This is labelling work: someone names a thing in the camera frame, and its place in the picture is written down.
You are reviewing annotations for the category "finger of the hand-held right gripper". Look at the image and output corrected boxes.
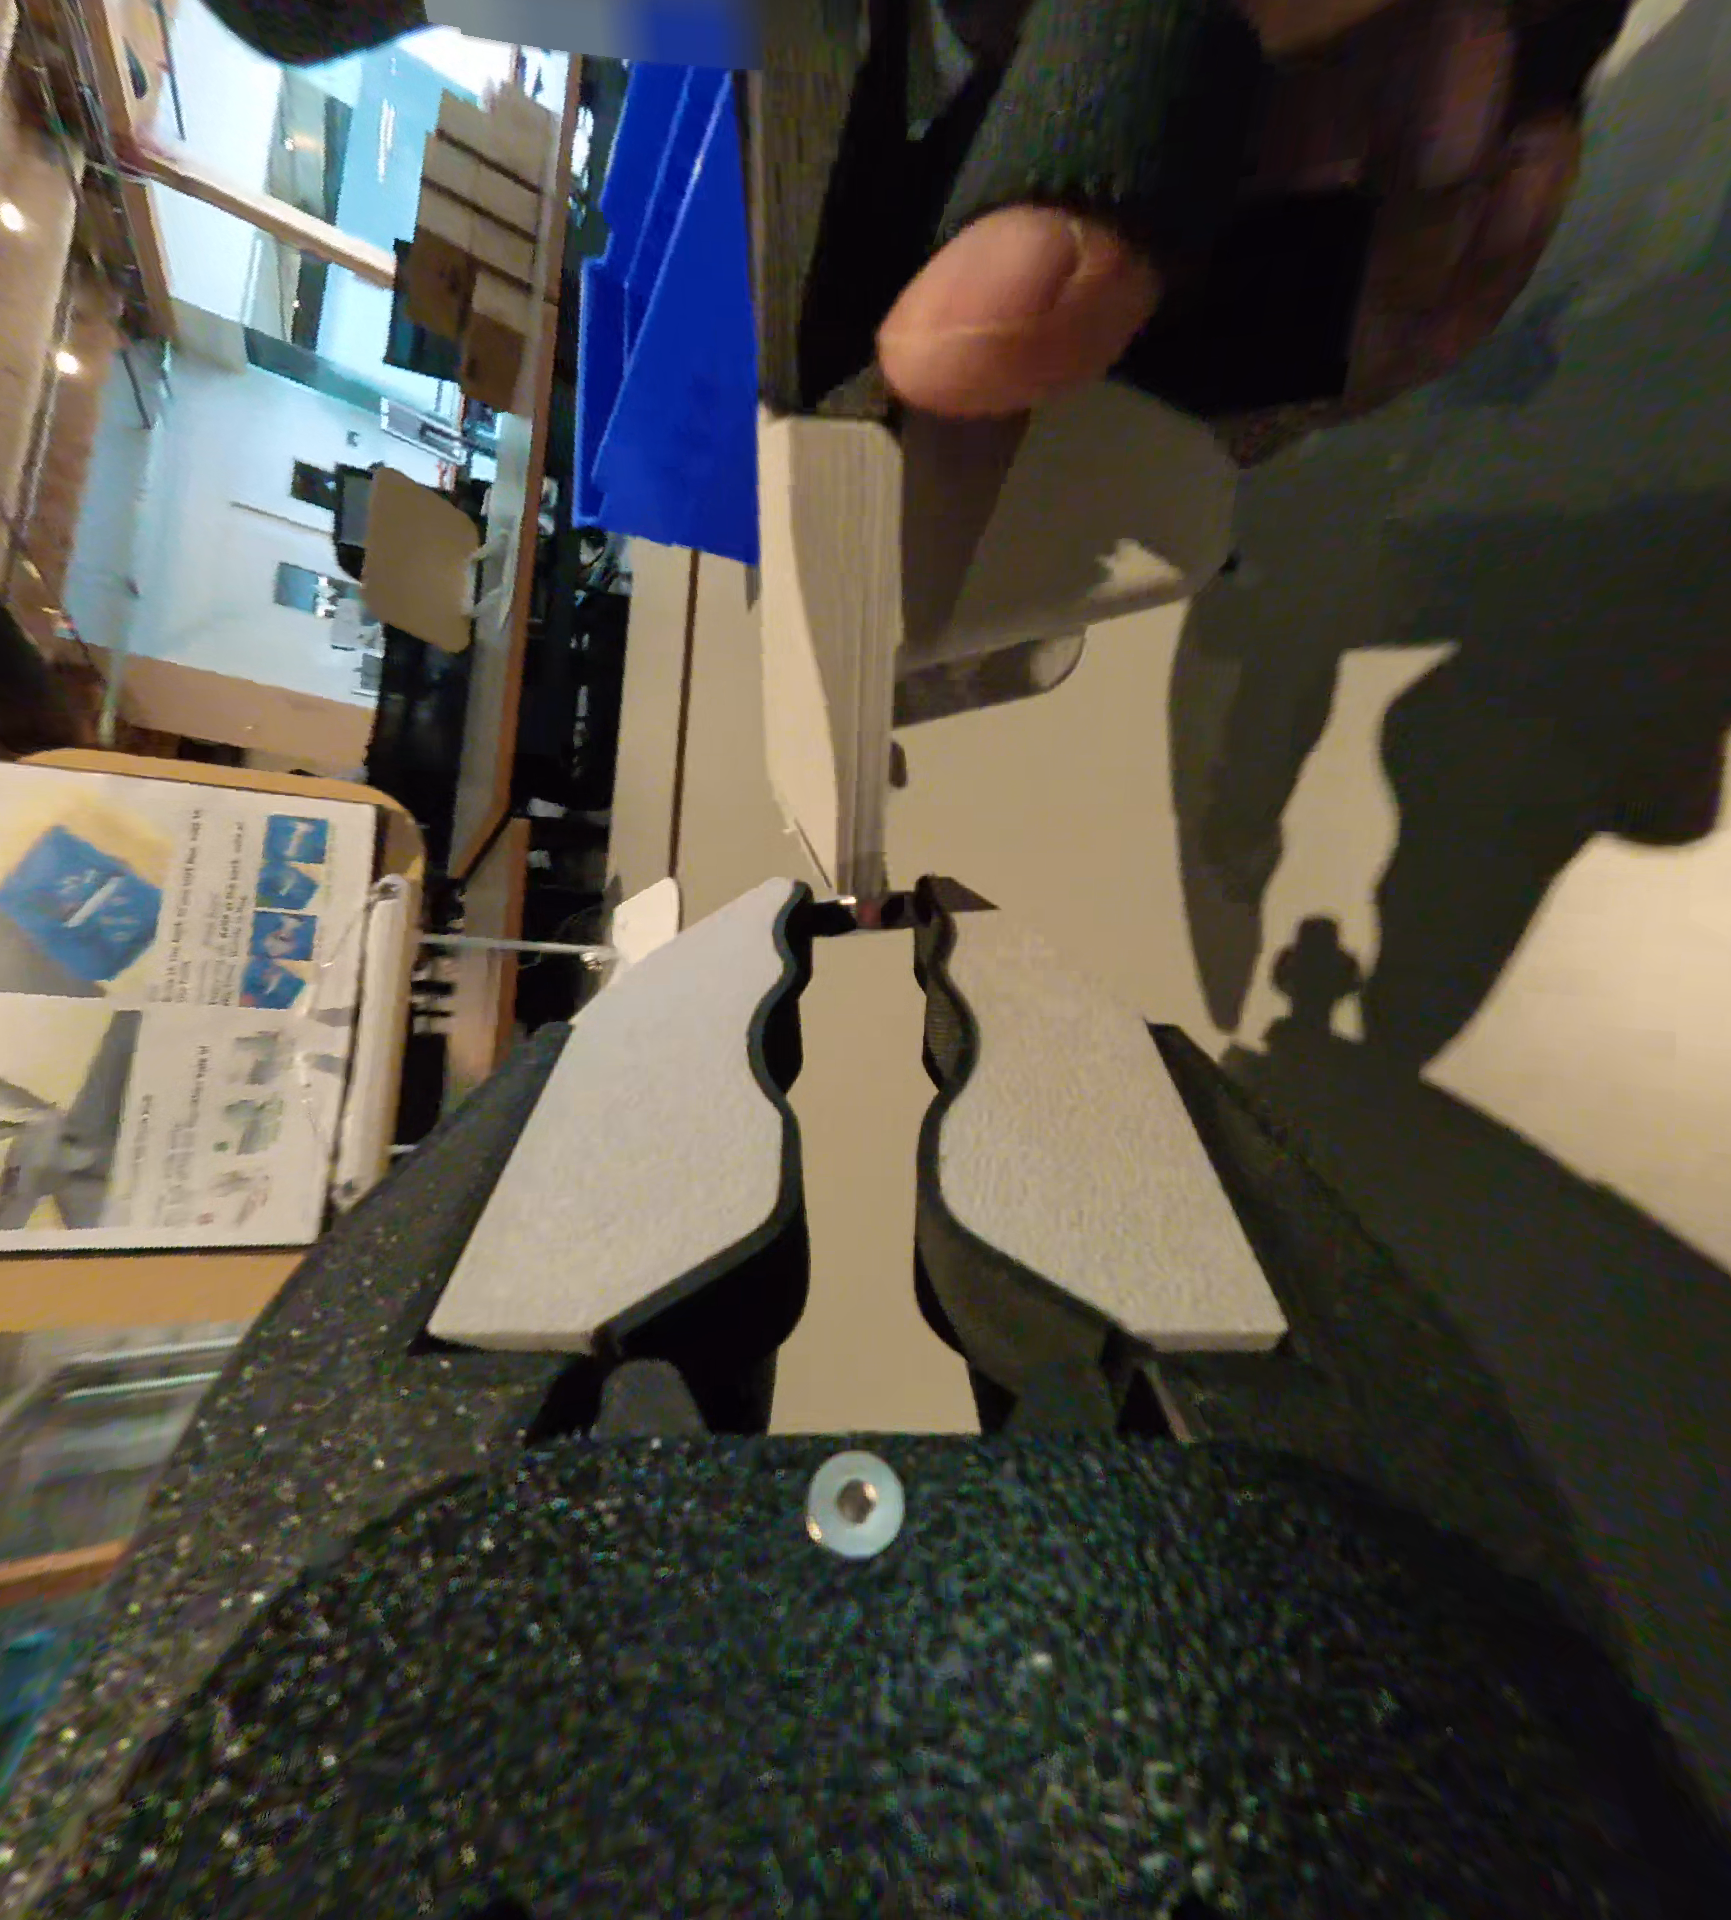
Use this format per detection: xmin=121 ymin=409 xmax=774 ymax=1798
xmin=758 ymin=414 xmax=908 ymax=902

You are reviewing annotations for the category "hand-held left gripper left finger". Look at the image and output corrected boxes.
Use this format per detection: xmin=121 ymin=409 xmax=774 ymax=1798
xmin=426 ymin=874 xmax=814 ymax=1348

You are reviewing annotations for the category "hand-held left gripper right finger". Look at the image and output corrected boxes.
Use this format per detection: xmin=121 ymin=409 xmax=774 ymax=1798
xmin=914 ymin=874 xmax=1292 ymax=1348

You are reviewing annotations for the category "blue plastic bin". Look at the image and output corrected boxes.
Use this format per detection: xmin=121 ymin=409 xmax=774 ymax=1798
xmin=572 ymin=59 xmax=766 ymax=568

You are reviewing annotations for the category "person's right hand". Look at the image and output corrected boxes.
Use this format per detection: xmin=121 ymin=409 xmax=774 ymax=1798
xmin=876 ymin=0 xmax=1632 ymax=429

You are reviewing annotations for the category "beige tablet on stand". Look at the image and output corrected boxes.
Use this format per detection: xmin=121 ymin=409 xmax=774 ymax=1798
xmin=360 ymin=467 xmax=486 ymax=656

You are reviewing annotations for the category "stack of cardboard boxes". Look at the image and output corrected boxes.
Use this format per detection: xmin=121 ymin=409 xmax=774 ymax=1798
xmin=398 ymin=85 xmax=570 ymax=409

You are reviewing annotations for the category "instruction sheet on clipboard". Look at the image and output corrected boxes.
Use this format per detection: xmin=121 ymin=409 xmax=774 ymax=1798
xmin=0 ymin=746 xmax=428 ymax=1337

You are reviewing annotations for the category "printed instruction sheet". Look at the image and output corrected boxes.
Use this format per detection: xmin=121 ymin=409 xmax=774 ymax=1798
xmin=0 ymin=754 xmax=382 ymax=1255

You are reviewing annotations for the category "white plastic base plate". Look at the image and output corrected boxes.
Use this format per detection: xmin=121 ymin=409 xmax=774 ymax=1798
xmin=608 ymin=875 xmax=688 ymax=980

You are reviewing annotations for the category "white string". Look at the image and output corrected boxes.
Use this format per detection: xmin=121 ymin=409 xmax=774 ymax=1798
xmin=416 ymin=930 xmax=624 ymax=965

